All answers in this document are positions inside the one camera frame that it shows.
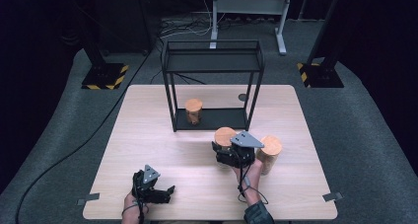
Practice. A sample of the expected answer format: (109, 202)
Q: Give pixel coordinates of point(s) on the black metal shelf rack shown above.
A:
(223, 119)

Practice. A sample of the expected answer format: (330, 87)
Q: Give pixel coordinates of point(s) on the black stand with striped base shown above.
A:
(103, 76)
(323, 75)

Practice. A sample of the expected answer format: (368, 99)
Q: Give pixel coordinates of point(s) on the short glass jar wooden lid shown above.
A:
(193, 105)

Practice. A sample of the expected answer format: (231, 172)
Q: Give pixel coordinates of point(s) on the tall glass jar wooden lid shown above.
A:
(223, 135)
(272, 145)

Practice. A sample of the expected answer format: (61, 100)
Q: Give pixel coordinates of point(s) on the person's right hand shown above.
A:
(251, 178)

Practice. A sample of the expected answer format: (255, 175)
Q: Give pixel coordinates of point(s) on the round grey table grommet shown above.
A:
(242, 97)

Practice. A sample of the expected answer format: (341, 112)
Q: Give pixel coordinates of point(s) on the grey metal stand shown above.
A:
(249, 6)

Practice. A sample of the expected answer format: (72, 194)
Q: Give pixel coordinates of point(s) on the grey tape piece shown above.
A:
(332, 196)
(88, 199)

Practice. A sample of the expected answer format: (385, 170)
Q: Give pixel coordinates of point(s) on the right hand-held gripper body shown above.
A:
(241, 153)

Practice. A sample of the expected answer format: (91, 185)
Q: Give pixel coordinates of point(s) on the person's left hand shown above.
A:
(131, 207)

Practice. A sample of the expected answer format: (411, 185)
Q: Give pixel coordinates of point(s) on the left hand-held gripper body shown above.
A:
(146, 184)

